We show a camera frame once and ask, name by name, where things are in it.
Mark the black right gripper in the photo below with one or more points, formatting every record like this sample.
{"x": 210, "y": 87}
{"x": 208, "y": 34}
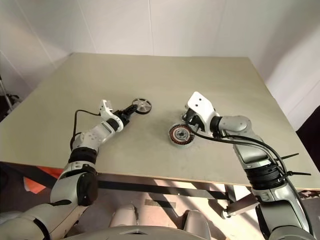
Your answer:
{"x": 195, "y": 120}

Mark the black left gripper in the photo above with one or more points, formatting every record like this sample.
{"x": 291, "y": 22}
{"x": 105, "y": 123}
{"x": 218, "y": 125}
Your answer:
{"x": 122, "y": 117}

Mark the copper wound motor stator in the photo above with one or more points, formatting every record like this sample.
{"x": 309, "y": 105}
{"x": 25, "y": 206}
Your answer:
{"x": 180, "y": 136}

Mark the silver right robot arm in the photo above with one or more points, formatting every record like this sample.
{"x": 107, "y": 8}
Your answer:
{"x": 252, "y": 152}

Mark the grey table leg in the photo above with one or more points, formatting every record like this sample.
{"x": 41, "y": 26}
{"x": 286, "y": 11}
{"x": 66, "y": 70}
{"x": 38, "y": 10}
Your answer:
{"x": 230, "y": 197}

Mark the grey floor tape strip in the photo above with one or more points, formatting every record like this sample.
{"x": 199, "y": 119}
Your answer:
{"x": 160, "y": 203}

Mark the grey rounded robot leg shell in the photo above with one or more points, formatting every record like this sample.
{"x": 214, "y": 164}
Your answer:
{"x": 123, "y": 215}
{"x": 196, "y": 221}

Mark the black zip tie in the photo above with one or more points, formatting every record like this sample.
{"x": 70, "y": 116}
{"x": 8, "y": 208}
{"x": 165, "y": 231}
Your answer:
{"x": 290, "y": 156}
{"x": 300, "y": 173}

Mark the orange cloth object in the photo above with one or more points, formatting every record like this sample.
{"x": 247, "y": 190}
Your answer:
{"x": 37, "y": 186}

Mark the dark metal stand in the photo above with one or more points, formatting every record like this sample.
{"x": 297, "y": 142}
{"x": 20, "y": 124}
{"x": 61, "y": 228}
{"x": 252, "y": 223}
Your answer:
{"x": 11, "y": 98}

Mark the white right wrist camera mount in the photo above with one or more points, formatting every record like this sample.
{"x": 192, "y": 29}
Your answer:
{"x": 200, "y": 102}

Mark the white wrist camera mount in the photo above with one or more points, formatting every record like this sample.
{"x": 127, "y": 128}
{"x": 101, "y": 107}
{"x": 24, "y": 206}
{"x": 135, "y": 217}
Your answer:
{"x": 200, "y": 102}
{"x": 106, "y": 108}

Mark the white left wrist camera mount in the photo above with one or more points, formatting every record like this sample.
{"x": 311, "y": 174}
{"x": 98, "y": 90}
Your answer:
{"x": 106, "y": 108}

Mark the black table frame bar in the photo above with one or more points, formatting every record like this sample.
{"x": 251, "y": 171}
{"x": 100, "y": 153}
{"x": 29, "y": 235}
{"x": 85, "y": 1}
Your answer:
{"x": 150, "y": 188}
{"x": 25, "y": 172}

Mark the grey table frame beam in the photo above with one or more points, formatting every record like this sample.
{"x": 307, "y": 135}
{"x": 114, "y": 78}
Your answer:
{"x": 242, "y": 203}

